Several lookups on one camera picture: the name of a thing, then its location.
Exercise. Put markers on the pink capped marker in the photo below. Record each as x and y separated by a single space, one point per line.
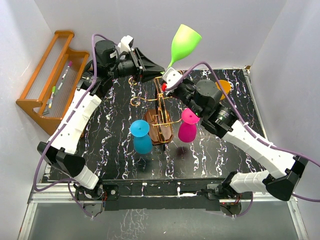
67 69

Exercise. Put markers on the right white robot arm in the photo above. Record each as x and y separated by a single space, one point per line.
282 171

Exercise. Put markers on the orange wooden rack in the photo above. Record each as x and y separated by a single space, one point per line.
48 73

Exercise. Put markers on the orange wine glass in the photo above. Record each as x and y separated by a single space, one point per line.
225 86

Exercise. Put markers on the green wine glass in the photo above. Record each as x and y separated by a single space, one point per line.
183 44

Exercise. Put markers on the blue wine glass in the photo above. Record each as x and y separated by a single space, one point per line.
141 140

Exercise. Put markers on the pink wine glass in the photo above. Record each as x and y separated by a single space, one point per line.
188 129

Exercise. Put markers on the orange tipped marker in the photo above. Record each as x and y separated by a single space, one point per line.
50 102

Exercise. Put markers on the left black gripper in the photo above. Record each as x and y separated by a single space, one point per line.
143 67

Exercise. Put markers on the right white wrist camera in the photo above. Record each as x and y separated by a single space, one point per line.
172 78

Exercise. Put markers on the gold wire wine glass rack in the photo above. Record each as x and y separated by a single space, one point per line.
161 125

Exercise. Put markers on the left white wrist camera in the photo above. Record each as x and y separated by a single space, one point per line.
125 44

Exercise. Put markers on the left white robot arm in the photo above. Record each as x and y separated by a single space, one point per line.
97 78

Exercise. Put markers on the green capped marker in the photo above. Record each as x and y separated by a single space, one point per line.
55 89

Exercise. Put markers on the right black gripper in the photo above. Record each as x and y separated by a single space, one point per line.
191 83

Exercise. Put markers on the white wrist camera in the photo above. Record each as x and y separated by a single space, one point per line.
172 78
125 44

